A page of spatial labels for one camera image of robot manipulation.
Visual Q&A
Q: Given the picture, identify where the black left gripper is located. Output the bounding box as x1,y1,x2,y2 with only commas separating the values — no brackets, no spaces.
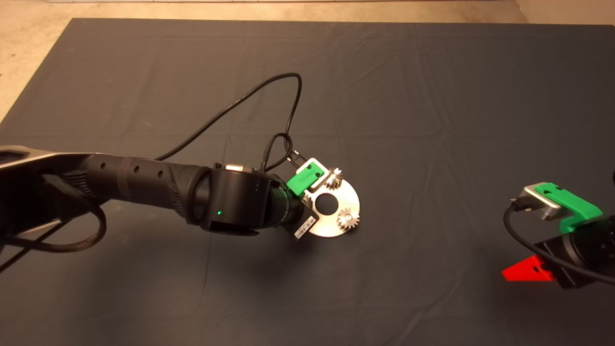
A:
276,185,319,241

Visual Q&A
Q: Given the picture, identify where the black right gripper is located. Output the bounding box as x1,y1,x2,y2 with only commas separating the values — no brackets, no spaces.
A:
502,215,615,289

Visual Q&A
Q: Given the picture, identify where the round metal carrier plate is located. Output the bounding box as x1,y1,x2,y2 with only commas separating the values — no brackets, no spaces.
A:
303,175,361,237

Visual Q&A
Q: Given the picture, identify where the dark grey table cloth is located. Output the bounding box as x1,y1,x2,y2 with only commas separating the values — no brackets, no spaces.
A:
0,18,615,346

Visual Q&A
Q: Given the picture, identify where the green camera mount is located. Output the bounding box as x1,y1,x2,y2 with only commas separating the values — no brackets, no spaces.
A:
286,161,324,197
534,182,604,235

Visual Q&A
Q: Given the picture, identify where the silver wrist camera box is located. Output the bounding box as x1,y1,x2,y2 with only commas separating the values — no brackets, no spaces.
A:
295,157,330,193
521,185,564,221

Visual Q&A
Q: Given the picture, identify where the black braided cable loop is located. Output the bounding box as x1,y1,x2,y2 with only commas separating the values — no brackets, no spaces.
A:
259,133,295,173

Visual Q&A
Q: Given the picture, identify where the thick black braided hose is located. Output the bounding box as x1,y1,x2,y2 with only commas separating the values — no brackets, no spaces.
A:
0,175,108,254

